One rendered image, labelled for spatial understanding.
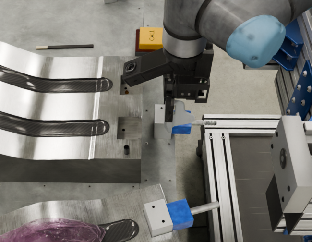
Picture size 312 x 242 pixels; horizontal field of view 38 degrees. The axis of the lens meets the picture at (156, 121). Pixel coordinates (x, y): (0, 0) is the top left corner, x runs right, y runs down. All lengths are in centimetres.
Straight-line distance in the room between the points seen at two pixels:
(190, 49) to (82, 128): 27
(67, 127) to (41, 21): 42
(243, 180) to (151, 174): 75
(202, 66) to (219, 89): 134
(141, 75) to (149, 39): 29
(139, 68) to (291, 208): 35
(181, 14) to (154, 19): 52
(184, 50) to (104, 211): 31
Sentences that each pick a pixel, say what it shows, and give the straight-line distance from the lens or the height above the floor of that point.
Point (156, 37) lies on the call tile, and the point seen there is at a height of 84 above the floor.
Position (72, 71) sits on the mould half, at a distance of 97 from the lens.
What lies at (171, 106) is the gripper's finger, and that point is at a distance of 83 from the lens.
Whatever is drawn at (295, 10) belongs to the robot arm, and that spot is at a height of 115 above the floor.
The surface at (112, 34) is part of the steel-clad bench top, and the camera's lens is 117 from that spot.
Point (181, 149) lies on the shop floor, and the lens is 191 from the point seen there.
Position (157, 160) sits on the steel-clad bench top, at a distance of 93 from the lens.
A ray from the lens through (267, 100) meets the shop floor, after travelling 215.
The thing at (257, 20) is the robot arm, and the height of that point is 118.
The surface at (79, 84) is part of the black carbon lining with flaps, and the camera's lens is 95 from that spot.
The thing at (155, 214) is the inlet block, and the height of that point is 88.
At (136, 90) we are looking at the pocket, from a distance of 95.
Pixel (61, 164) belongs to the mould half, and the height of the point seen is 87.
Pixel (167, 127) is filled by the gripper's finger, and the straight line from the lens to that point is 89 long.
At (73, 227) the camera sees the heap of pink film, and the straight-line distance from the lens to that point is 75.
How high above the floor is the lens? 158
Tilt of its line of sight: 53 degrees down
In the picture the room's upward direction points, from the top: 3 degrees clockwise
